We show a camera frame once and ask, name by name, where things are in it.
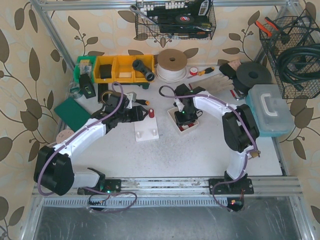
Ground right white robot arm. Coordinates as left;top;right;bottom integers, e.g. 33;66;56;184
158;84;260;182

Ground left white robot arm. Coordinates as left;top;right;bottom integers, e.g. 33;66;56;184
33;89;149;196

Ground white spring tray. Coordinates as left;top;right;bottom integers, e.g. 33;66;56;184
167;107;199;136

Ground orange tipped black screwdriver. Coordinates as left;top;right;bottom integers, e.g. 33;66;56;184
135;99;150;106

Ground brown tape roll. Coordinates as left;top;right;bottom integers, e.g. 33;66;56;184
100;90;113;104

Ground beige work glove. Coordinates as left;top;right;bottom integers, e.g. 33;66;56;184
190;73;234;95

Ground yellow black screwdriver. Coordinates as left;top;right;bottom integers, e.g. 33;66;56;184
187;67;215;79

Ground yellow storage bin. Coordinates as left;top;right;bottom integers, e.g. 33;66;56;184
93;54;155;84

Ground red white tape roll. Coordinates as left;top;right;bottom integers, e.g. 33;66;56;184
189;67;198;76

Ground black pipe fitting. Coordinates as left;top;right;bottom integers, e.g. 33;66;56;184
132;59;155;82

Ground black box in bin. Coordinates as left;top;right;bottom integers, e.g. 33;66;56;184
99;64;112;79

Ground black green meter device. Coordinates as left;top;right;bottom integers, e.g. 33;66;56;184
78;73;96;99

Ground green foam pad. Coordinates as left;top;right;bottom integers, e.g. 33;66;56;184
54;97;91;132

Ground black rectangular block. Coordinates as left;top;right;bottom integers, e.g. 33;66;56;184
219;63;237;79

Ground glass jar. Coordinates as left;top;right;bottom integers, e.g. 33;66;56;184
68;81;83;99

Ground green storage bin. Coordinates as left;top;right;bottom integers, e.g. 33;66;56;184
73;56;97;83

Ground sandpaper sheet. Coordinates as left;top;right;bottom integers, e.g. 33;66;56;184
228;59;242;71

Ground round sanding disc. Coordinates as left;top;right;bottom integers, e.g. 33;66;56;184
56;129;75;144

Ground black plastic spool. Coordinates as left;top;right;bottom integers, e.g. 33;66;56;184
233;61;272;94

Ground brass padlock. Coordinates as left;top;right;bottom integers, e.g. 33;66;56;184
249;150;261;159

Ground teal plastic case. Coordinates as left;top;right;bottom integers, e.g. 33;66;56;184
245;84;295;137

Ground white peg base plate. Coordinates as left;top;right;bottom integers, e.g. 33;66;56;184
134;115;159;142

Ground red handled hex key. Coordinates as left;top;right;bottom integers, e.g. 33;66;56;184
230;89;247;101

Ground white cable coil spool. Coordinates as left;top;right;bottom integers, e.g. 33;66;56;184
156;48;188;84

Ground wire basket with tools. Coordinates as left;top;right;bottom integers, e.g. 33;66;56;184
129;0;216;43

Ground orange handled pliers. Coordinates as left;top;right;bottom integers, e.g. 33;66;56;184
254;16;280;38

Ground black coiled hose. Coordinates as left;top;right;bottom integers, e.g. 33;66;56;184
277;14;320;86

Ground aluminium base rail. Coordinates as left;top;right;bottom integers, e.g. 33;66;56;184
31;176;303;209

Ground wire basket with hose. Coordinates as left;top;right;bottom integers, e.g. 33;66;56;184
259;14;320;99

